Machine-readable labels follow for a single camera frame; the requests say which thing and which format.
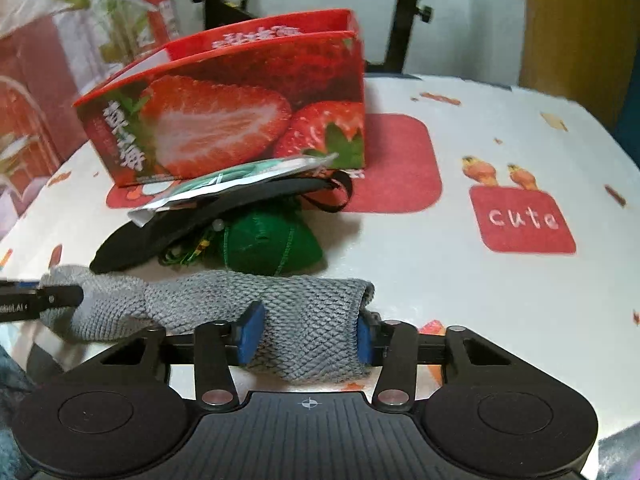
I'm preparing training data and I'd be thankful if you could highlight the grey knit cloth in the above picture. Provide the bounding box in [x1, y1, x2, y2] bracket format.
[38, 265, 376, 386]

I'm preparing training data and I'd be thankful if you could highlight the printed tablecloth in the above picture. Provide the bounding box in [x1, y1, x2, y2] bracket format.
[0, 72, 640, 466]

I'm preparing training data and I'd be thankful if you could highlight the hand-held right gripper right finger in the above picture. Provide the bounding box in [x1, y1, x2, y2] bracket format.
[356, 309, 520, 410]

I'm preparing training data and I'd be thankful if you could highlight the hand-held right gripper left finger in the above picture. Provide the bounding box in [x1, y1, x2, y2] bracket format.
[86, 301, 266, 410]

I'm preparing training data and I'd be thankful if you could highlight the green packet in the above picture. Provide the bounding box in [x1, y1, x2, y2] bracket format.
[128, 152, 337, 226]

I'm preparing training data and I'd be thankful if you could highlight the black eye mask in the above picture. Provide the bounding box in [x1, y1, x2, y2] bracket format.
[89, 170, 354, 275]

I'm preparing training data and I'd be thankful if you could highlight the dark cloth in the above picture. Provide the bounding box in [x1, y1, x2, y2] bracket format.
[0, 342, 38, 480]

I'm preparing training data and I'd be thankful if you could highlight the wooden door frame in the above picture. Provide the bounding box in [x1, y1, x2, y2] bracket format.
[519, 0, 640, 127]

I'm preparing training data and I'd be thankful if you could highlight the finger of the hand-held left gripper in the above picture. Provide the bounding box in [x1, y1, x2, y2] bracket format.
[0, 282, 85, 320]

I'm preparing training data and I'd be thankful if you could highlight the green fabric pouch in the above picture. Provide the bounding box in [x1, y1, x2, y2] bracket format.
[159, 204, 326, 277]

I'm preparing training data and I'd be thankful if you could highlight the red strawberry print box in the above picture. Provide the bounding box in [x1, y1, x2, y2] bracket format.
[73, 8, 367, 189]

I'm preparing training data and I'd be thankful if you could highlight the teal curtain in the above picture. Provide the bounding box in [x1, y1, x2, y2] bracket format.
[614, 105, 640, 168]

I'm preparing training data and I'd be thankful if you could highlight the black exercise bike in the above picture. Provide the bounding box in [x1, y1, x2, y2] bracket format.
[190, 0, 476, 75]

